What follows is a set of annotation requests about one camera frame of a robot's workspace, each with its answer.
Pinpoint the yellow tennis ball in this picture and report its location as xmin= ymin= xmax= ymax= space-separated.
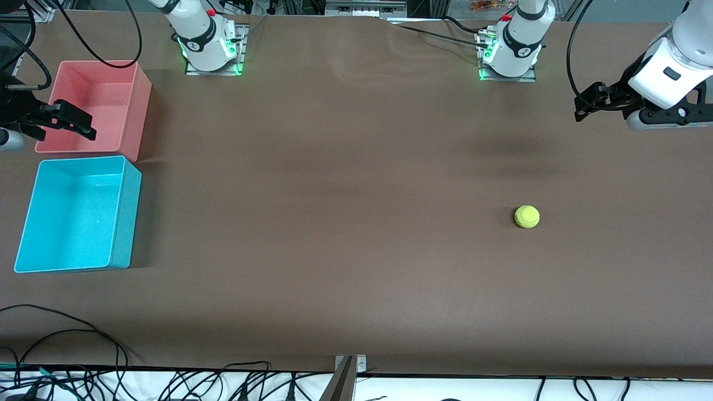
xmin=514 ymin=205 xmax=540 ymax=229

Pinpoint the blue plastic bin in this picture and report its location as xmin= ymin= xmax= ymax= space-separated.
xmin=13 ymin=155 xmax=143 ymax=274

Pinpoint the grey metal post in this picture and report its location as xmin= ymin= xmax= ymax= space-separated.
xmin=319 ymin=356 xmax=357 ymax=401

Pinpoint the black hanging cable loop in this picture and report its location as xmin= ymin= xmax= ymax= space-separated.
xmin=55 ymin=0 xmax=143 ymax=69

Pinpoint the black cable on table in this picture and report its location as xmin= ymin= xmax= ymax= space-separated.
xmin=397 ymin=16 xmax=491 ymax=50

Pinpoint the aluminium frame rail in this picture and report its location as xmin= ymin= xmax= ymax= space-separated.
xmin=22 ymin=0 xmax=56 ymax=23

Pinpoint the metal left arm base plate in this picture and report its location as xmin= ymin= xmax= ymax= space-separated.
xmin=478 ymin=28 xmax=538 ymax=83

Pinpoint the pink plastic bin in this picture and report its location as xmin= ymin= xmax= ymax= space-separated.
xmin=35 ymin=60 xmax=152 ymax=163

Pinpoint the grey power strip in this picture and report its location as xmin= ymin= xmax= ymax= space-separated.
xmin=326 ymin=0 xmax=407 ymax=17

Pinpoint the small metal bracket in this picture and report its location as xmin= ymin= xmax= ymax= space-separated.
xmin=334 ymin=354 xmax=368 ymax=373

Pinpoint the long black cable loop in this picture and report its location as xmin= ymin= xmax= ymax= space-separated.
xmin=0 ymin=304 xmax=130 ymax=371

